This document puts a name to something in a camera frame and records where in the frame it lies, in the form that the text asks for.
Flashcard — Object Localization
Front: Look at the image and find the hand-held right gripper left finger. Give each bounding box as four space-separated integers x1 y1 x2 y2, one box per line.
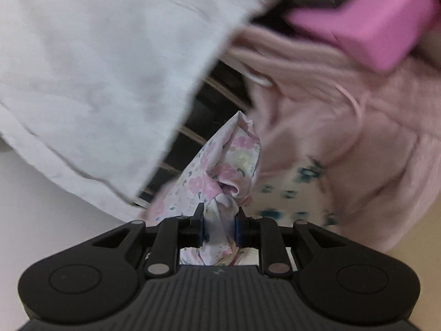
90 202 206 278

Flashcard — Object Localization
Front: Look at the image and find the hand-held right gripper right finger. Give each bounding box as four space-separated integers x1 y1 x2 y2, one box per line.
234 206 348 278

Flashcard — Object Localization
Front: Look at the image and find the pink floral dress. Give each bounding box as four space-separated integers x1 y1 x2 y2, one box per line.
141 111 262 267

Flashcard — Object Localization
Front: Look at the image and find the cream green-flower cloth roll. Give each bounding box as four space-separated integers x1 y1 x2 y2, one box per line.
247 157 341 235

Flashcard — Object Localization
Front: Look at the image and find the pink fleece blanket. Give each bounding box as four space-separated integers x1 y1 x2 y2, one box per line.
224 24 441 253

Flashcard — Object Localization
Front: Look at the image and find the white curtain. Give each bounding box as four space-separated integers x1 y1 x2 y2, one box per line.
0 0 300 222

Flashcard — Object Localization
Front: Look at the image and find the pink box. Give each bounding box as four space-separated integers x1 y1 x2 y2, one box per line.
284 0 437 73

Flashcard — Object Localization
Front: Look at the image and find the metal bed rail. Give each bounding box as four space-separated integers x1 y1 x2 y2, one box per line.
134 58 252 208

